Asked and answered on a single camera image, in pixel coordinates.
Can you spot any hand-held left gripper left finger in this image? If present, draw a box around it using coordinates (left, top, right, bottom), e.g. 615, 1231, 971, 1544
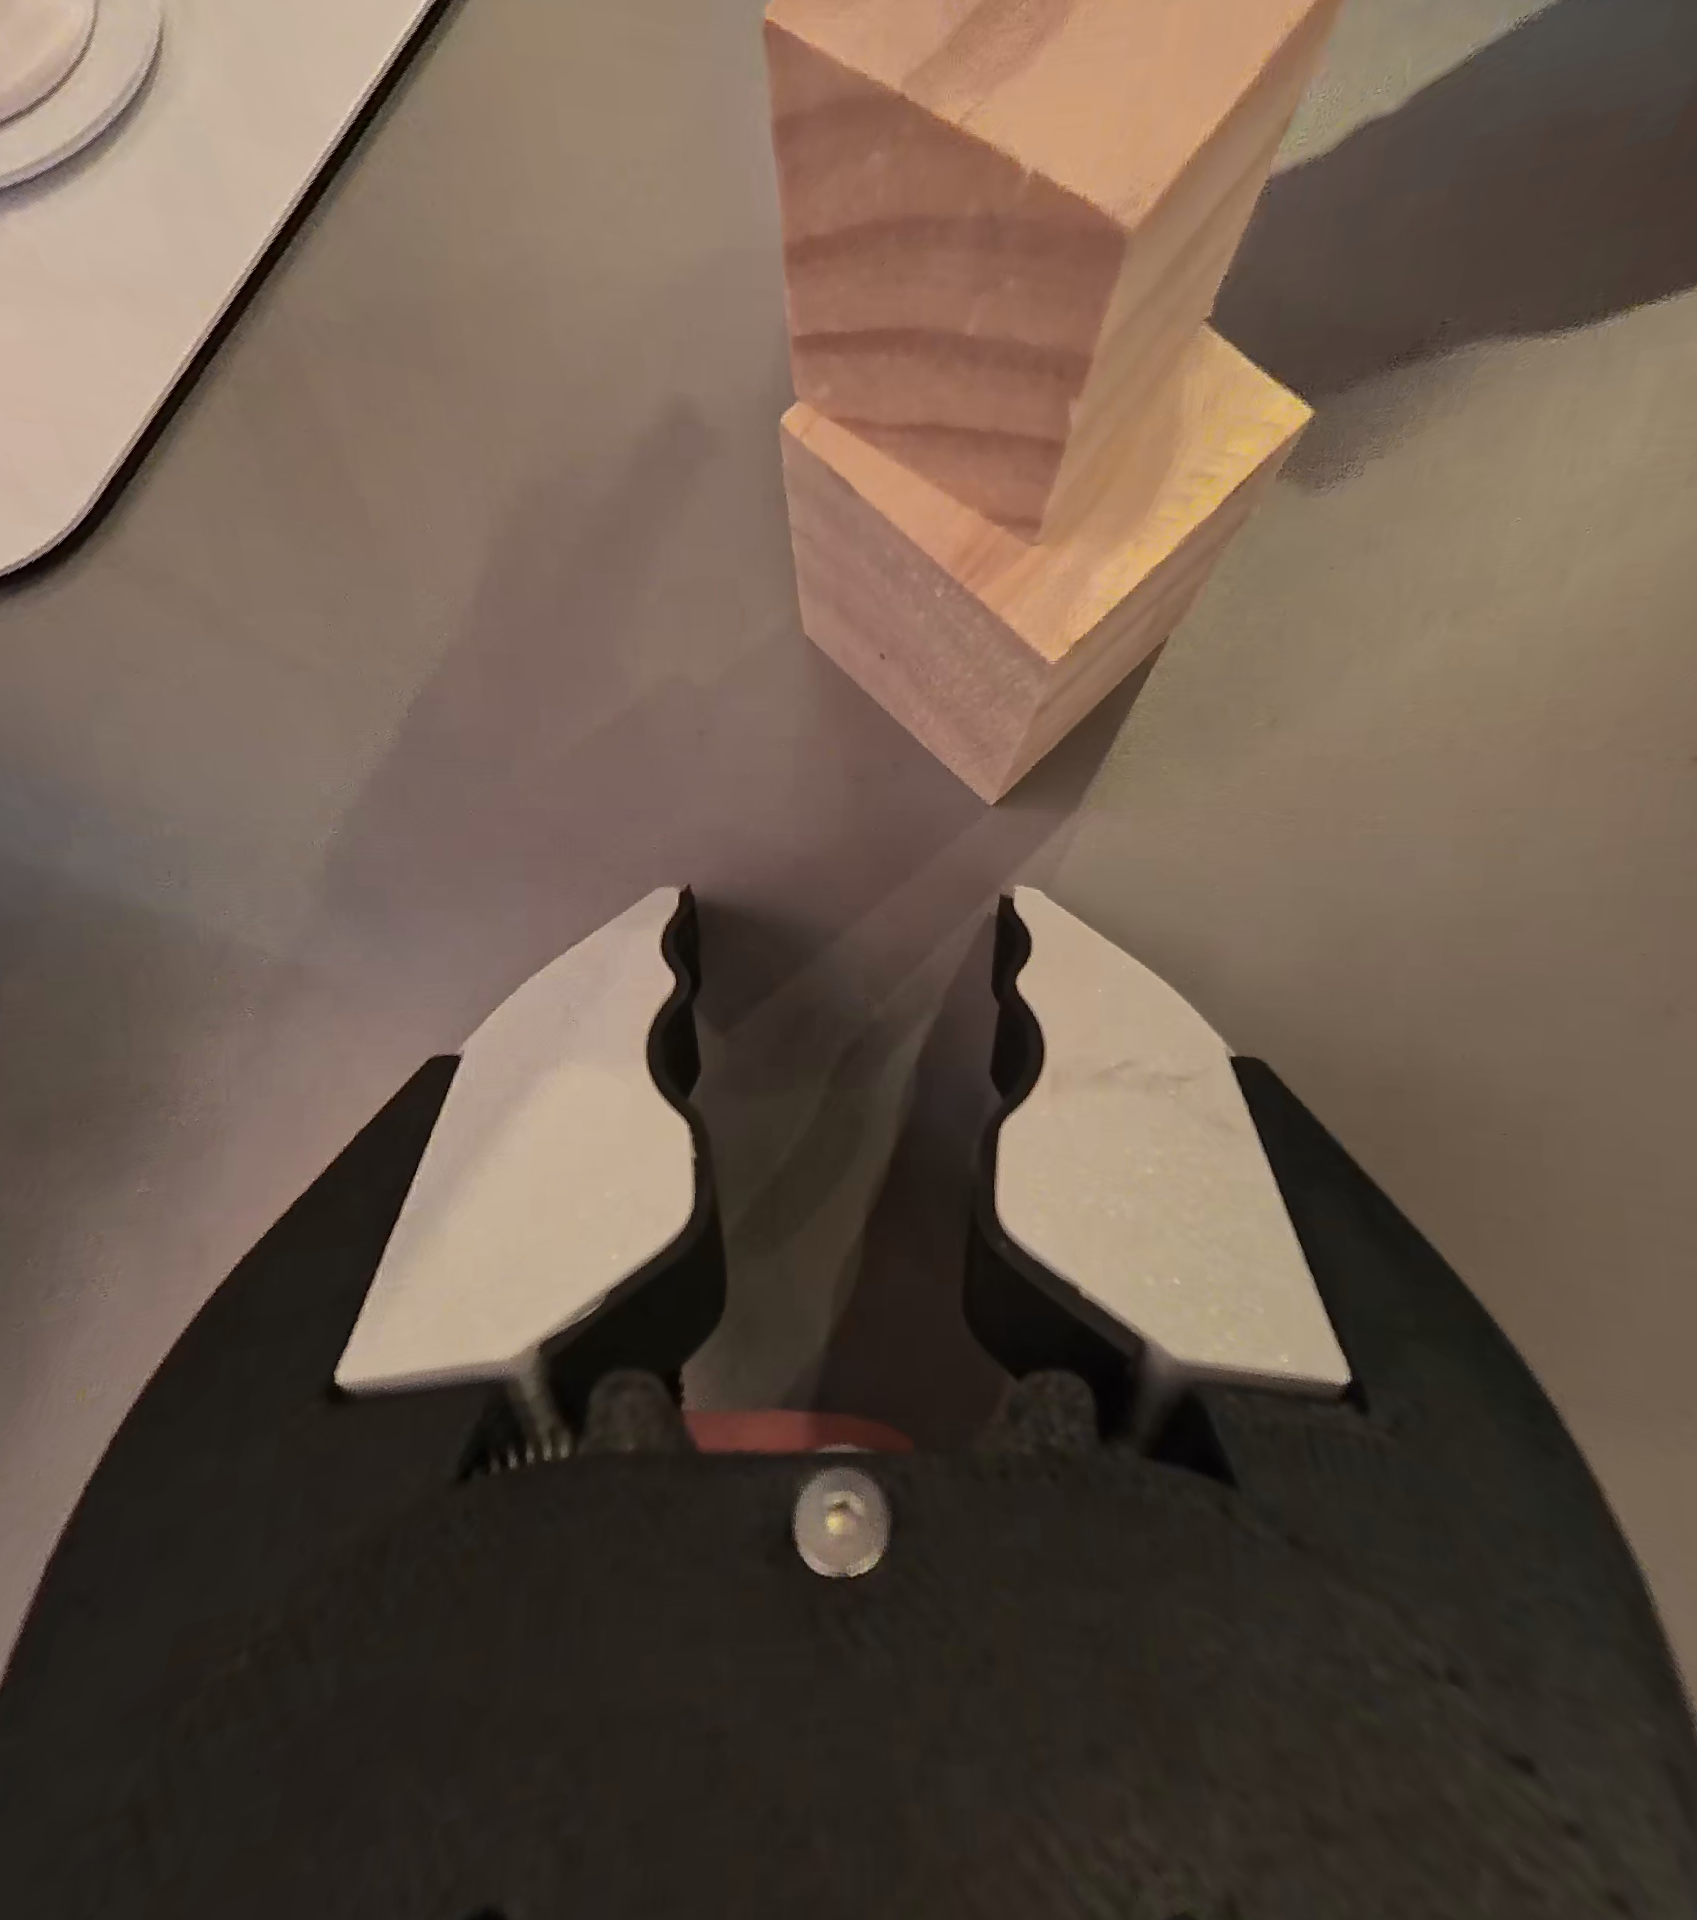
333, 884, 727, 1446

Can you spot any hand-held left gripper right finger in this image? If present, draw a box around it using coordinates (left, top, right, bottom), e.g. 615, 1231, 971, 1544
962, 884, 1355, 1446

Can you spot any pale wooden cube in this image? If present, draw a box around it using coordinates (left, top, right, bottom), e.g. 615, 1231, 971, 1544
780, 325, 1315, 809

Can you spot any large wooden cube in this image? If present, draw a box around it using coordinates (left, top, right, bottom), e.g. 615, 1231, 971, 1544
763, 0, 1342, 545

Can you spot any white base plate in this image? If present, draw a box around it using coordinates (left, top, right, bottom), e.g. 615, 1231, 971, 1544
0, 0, 448, 589

